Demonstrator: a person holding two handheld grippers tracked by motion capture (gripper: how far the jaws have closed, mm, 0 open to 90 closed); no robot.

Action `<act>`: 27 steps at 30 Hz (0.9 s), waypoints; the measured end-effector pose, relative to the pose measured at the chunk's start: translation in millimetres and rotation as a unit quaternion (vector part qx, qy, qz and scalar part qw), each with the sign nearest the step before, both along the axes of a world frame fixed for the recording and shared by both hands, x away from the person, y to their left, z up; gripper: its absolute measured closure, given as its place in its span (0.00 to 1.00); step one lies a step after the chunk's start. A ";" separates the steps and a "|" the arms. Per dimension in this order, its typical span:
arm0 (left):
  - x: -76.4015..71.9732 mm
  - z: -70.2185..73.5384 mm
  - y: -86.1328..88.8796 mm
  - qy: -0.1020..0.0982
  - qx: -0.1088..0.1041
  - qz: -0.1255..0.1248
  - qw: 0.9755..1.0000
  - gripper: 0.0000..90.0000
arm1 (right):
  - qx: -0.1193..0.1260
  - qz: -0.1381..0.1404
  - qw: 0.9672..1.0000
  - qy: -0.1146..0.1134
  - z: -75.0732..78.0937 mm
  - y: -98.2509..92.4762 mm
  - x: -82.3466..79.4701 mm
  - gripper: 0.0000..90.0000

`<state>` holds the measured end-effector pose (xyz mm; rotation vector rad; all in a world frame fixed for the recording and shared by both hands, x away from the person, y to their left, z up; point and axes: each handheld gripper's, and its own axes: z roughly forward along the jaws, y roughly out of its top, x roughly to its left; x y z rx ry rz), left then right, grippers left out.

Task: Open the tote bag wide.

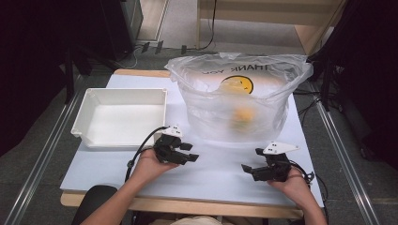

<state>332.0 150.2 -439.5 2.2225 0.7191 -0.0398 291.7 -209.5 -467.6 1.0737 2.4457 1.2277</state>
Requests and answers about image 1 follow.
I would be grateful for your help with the yellow carton box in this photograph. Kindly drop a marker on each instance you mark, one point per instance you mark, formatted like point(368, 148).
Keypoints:
point(242, 116)

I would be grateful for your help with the metal floor rail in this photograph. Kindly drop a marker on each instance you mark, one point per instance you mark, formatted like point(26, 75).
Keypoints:
point(347, 162)
point(40, 162)

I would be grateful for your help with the white table cover sheet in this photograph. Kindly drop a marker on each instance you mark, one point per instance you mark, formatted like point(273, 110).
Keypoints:
point(203, 178)

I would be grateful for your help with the dark cabinet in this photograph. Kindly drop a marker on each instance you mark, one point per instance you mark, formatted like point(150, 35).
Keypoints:
point(122, 28)

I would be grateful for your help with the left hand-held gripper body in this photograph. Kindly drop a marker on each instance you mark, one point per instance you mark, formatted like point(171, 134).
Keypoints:
point(165, 146)

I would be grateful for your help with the light wooden frame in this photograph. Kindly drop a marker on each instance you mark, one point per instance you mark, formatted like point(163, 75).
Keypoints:
point(313, 34)

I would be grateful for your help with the person's beige trousers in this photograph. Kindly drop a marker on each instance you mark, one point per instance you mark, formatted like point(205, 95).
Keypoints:
point(197, 220)

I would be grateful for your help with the black stand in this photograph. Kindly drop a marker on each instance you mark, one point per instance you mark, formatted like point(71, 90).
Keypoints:
point(325, 75)
point(69, 75)

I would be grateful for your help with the dark curtain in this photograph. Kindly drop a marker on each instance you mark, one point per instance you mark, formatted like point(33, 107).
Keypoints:
point(31, 62)
point(375, 78)

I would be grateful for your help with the person's left hand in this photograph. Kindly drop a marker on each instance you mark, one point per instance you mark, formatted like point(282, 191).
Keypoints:
point(150, 165)

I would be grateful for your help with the person's right hand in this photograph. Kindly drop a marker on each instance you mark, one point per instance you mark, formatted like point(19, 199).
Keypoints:
point(292, 187)

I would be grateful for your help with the white plastic bin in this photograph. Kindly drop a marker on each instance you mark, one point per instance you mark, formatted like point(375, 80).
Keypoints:
point(125, 122)

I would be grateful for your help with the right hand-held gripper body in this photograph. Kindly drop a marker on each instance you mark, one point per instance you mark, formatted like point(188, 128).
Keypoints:
point(275, 170)

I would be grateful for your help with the wooden table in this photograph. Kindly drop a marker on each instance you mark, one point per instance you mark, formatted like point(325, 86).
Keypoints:
point(187, 208)

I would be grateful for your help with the clear plastic bag smiley print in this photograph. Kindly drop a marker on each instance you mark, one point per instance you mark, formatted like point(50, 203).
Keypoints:
point(219, 93)

